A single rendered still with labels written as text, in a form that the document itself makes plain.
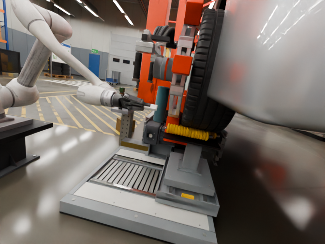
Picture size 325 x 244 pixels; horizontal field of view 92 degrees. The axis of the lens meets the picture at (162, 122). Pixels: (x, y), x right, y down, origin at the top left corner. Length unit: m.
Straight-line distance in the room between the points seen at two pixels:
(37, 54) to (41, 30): 0.29
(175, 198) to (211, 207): 0.20
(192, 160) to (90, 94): 0.74
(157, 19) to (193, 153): 1.14
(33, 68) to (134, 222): 1.18
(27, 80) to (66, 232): 1.03
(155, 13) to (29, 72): 1.05
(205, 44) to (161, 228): 0.87
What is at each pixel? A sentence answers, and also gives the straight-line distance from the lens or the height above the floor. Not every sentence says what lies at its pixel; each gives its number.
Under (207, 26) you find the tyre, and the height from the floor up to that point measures 1.02.
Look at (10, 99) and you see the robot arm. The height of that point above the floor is 0.48.
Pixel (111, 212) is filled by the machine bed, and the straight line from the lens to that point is 0.97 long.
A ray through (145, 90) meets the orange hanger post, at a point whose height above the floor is 0.66.
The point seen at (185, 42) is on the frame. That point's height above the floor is 0.95.
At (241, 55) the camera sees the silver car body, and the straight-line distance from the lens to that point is 0.32.
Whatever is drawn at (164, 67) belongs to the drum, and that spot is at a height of 0.86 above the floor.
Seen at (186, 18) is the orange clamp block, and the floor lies 1.07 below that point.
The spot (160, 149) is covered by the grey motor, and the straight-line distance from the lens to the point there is 1.55.
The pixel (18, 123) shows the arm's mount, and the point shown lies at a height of 0.33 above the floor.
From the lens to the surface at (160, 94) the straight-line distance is 1.12.
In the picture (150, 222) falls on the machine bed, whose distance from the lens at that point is 0.94.
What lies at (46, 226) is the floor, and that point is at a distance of 1.08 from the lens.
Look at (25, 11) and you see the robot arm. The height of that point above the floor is 1.00.
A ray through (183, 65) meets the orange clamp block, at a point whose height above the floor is 0.85.
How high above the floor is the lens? 0.77
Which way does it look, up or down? 14 degrees down
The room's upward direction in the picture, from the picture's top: 10 degrees clockwise
